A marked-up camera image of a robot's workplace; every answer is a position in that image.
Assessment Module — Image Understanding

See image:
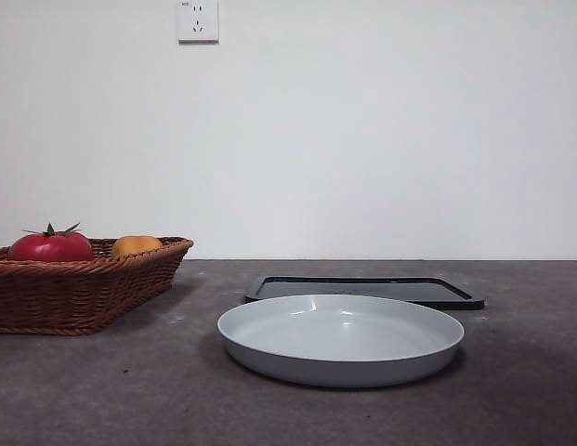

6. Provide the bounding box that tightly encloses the red tomato with green stem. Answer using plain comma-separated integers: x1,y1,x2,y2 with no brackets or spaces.
8,222,95,263

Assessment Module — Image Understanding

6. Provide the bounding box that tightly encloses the pale grey round plate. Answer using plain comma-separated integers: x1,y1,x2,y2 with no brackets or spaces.
216,293,466,389

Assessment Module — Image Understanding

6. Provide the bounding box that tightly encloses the orange round fruit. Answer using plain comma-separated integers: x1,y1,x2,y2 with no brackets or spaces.
111,235,164,260

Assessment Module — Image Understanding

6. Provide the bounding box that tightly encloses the black rectangular tray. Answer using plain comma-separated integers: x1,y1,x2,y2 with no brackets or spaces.
243,273,486,312

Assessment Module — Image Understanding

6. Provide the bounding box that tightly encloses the brown wicker basket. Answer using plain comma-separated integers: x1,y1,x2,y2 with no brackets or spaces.
0,236,195,336

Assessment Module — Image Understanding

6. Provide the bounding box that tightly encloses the white wall socket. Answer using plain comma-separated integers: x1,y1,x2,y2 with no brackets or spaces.
177,0,221,46

